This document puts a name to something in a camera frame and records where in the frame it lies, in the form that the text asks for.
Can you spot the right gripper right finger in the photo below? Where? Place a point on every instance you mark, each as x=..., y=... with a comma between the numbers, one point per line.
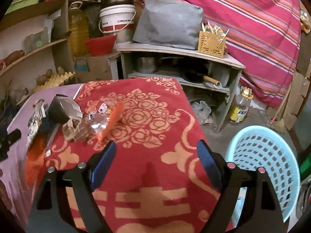
x=261, y=210

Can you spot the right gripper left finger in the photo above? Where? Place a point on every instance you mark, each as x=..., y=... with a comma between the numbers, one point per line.
x=51, y=210

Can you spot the black white snack bag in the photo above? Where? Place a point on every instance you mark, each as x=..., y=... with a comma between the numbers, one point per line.
x=35, y=121

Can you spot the black plastic cup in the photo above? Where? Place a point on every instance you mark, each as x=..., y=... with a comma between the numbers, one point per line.
x=62, y=108

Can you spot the brown paper scrap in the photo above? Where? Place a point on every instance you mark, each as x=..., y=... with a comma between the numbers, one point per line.
x=75, y=129

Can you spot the clear orange plastic wrapper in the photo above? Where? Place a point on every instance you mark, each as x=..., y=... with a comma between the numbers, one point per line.
x=103, y=118

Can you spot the purple table mat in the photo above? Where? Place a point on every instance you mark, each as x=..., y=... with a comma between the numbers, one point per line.
x=13, y=167

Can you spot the light blue plastic basket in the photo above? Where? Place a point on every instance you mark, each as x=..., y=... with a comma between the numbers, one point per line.
x=258, y=146

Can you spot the potato on egg tray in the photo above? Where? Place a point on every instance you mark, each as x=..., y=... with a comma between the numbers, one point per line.
x=41, y=80

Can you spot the yellow egg tray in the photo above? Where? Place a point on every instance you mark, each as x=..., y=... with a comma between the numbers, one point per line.
x=55, y=80

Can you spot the cooking oil bottle on floor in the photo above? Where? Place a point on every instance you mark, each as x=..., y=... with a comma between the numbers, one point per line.
x=241, y=105

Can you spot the cardboard box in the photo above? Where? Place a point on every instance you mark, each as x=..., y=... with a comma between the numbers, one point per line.
x=97, y=68

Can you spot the red floral table cloth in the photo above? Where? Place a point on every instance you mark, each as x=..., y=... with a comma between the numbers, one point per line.
x=156, y=182

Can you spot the red plastic basin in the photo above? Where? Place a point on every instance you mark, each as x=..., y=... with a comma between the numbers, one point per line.
x=101, y=46

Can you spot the large yellow oil jug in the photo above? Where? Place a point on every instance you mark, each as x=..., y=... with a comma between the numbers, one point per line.
x=79, y=28

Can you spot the grey wooden side shelf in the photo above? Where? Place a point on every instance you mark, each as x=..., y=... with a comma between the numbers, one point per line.
x=217, y=77

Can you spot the small steel pot on shelf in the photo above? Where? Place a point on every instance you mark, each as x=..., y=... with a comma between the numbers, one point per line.
x=146, y=65

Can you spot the white plastic bucket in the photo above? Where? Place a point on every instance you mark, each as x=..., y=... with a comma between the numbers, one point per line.
x=116, y=18

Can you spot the yellow utensil holder box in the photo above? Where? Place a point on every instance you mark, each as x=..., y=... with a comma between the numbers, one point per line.
x=212, y=40

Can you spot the pink striped blanket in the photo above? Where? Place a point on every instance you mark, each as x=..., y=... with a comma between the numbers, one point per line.
x=265, y=36

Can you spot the grey fabric cover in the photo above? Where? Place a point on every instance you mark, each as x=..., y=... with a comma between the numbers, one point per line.
x=169, y=23

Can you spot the wooden wall shelf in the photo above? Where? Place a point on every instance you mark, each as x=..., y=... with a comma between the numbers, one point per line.
x=16, y=27

